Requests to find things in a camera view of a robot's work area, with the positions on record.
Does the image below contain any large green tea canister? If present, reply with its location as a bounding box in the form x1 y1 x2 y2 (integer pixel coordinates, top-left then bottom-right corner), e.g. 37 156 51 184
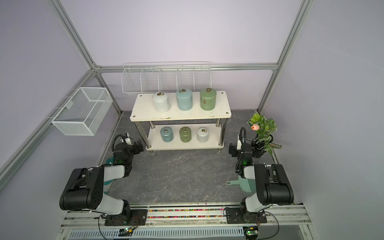
200 88 217 111

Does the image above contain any large light blue tea canister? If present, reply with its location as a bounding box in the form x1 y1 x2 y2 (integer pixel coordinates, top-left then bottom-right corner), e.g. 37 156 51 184
176 89 193 111

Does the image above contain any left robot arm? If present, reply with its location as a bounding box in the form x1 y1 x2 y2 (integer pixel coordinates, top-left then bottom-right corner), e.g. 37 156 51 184
59 141 144 219

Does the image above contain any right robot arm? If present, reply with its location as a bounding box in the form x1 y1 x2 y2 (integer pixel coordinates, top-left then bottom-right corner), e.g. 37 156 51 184
229 143 294 216

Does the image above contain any white two-tier shelf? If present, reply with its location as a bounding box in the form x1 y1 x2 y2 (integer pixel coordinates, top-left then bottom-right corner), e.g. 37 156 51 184
130 91 232 151

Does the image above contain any small white tea canister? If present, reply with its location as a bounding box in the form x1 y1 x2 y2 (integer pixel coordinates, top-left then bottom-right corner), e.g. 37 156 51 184
197 127 209 143

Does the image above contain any small blue tea canister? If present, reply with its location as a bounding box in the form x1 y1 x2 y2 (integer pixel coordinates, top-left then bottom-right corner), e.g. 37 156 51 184
160 127 174 143

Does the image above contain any small green tea canister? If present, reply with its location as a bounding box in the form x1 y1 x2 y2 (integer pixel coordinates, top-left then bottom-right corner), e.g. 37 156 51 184
179 127 192 143

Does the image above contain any large white tea canister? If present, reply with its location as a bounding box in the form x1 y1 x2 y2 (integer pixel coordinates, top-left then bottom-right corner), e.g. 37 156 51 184
152 92 171 113

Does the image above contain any green rubber glove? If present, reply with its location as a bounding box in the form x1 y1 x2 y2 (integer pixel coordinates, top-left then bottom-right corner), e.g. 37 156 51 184
103 157 116 167

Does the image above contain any potted plant with pink flower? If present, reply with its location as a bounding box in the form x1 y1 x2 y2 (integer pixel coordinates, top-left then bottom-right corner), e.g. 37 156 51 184
247 113 282 158

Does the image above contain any white mesh basket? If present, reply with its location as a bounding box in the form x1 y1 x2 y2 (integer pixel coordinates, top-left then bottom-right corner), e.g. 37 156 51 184
51 87 113 136

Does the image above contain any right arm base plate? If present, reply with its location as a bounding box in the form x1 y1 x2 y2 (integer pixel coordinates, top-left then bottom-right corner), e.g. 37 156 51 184
223 207 267 225

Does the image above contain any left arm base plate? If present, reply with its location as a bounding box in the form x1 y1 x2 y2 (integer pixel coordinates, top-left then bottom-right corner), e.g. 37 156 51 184
105 209 148 226

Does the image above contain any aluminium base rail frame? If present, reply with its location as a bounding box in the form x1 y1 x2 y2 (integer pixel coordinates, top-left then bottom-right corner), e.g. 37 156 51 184
56 203 315 240

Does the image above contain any white wire divided basket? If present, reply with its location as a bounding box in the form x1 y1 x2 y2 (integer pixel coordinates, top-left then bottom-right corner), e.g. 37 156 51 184
121 62 212 95

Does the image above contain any white slotted cable duct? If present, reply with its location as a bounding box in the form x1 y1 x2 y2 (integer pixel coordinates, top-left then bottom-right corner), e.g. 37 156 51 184
68 226 246 240

